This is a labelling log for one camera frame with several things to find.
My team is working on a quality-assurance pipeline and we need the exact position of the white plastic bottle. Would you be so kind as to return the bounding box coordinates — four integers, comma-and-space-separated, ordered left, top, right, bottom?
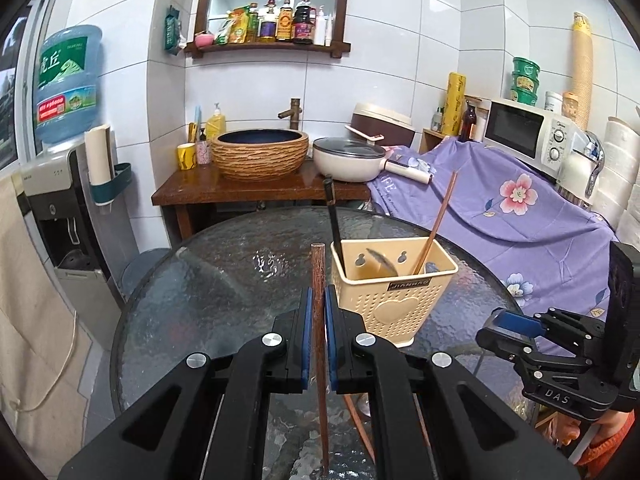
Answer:
315, 6, 334, 47

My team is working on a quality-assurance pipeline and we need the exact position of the wooden sink cabinet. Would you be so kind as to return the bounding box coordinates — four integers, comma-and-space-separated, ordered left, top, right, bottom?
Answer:
151, 162, 374, 242

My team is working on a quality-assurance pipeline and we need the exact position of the stack of white paper cups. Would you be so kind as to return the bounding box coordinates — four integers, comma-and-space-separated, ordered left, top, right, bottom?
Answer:
84, 123, 117, 184

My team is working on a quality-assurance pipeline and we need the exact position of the person's right forearm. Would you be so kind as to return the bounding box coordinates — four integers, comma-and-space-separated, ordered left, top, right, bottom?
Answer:
579, 404, 640, 472

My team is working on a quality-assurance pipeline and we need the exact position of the yellow sauce pouch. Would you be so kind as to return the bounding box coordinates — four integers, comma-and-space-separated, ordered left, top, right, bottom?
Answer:
215, 6, 250, 45

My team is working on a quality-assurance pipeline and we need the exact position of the white thermos kettle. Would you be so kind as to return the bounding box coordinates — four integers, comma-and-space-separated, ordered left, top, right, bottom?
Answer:
554, 130, 609, 207

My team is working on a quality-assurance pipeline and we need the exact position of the beige cloth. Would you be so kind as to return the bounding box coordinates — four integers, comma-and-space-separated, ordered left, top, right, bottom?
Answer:
0, 170, 97, 467

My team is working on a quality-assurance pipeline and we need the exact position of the white microwave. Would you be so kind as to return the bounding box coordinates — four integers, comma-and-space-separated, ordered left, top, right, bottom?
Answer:
482, 98, 592, 177

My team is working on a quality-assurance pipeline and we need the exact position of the purple label oil bottle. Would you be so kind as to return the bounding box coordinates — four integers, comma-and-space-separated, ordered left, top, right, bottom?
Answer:
258, 0, 279, 42

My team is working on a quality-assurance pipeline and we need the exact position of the purple floral cloth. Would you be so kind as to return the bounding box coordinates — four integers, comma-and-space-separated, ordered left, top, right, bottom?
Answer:
369, 138, 622, 361

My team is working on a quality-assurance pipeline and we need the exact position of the brown glass bottle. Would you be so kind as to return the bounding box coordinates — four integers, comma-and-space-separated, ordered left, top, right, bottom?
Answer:
458, 99, 479, 142

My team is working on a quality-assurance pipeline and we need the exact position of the sliding window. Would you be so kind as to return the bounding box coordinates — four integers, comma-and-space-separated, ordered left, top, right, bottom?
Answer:
0, 0, 57, 171

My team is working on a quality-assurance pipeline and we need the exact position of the yellow soap dispenser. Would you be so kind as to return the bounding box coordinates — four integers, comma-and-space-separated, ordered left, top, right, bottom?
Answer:
205, 103, 227, 144

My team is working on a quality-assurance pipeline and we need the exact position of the small wooden box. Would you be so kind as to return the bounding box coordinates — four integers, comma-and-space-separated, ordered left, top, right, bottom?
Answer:
418, 128, 451, 154

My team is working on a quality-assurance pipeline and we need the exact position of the wooden framed wall shelf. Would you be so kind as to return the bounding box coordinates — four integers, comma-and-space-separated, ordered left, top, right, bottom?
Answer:
183, 0, 357, 59

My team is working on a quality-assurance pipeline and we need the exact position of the white pot with glass lid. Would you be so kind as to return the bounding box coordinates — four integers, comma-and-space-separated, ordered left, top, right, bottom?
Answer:
312, 136, 435, 185

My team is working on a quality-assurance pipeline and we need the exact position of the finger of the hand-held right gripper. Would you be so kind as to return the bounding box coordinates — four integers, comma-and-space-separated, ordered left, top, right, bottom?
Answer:
475, 327, 539, 364
492, 307, 549, 340

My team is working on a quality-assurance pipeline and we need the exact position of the beige printed cup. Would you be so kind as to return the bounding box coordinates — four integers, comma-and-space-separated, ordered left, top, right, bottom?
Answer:
562, 91, 582, 122

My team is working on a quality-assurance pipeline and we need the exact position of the brown wooden chopstick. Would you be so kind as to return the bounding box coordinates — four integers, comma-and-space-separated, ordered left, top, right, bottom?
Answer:
346, 393, 378, 466
311, 243, 332, 478
411, 170, 459, 277

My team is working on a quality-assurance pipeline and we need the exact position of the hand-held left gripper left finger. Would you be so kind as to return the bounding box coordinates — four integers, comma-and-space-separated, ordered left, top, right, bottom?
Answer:
57, 286, 316, 480

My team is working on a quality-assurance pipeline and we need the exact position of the blue water jug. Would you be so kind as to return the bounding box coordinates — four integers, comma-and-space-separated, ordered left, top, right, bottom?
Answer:
34, 25, 104, 146

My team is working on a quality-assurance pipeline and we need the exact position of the beige cable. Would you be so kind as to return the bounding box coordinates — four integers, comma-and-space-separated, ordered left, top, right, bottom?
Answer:
0, 309, 79, 414

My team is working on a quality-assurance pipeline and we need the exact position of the white rice paddle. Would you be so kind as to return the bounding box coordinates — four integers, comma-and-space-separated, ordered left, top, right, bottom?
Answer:
344, 125, 385, 142

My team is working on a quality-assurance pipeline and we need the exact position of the grey trash bin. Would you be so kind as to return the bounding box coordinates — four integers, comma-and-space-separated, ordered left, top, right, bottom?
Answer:
119, 247, 174, 302

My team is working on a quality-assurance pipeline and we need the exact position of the woven pattern basin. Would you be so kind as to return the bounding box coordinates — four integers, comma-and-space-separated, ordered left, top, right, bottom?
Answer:
211, 129, 310, 183

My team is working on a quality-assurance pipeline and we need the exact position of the large metal spoon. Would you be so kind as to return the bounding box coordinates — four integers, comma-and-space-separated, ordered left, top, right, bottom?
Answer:
366, 247, 399, 277

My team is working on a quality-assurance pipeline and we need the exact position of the yellow wrap roll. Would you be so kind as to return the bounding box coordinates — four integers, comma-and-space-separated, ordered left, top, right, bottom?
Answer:
442, 72, 468, 137

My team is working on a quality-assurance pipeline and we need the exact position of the cream perforated utensil holder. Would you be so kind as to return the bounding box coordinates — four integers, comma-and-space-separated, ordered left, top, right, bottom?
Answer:
330, 236, 460, 349

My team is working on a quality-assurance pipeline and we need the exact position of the person's right hand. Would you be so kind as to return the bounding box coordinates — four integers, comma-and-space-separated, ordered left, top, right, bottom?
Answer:
552, 406, 586, 444

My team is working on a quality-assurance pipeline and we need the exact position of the teal cup holder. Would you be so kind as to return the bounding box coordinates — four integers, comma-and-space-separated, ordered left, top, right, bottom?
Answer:
90, 161, 134, 207

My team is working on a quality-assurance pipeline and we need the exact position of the black handled chopstick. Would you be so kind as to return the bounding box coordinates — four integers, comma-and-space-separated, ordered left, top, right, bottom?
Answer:
322, 175, 347, 281

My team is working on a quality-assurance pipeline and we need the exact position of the water dispenser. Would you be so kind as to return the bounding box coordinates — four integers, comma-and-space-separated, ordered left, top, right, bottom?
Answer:
17, 141, 142, 307

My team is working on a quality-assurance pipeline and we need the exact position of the green hanging packet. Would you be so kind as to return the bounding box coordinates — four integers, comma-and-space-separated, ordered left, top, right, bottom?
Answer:
163, 6, 182, 55

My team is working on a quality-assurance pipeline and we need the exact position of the bronze faucet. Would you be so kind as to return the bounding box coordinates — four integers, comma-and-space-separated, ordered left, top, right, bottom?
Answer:
277, 98, 304, 132

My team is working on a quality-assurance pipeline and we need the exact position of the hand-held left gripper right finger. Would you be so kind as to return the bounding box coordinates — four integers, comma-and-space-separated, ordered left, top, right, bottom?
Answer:
323, 284, 581, 480

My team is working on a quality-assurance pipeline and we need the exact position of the yellow mug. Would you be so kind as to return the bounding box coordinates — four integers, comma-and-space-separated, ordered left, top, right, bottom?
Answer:
176, 143, 198, 172

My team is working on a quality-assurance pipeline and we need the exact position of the tall stack of beige cups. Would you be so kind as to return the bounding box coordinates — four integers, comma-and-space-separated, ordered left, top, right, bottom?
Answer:
569, 11, 595, 132

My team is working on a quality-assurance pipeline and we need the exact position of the dark soy sauce bottle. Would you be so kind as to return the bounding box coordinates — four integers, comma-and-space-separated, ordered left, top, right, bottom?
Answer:
292, 0, 317, 45

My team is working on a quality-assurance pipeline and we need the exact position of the stack of white paper rolls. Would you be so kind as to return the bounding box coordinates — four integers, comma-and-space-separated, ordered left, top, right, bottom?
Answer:
589, 104, 640, 252

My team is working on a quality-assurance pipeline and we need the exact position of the amber sauce bottle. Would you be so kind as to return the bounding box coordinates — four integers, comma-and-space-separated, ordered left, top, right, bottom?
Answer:
276, 0, 295, 42

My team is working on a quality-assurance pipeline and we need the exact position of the brown and white rice cooker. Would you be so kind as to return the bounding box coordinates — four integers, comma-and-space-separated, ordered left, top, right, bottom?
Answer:
348, 102, 416, 149

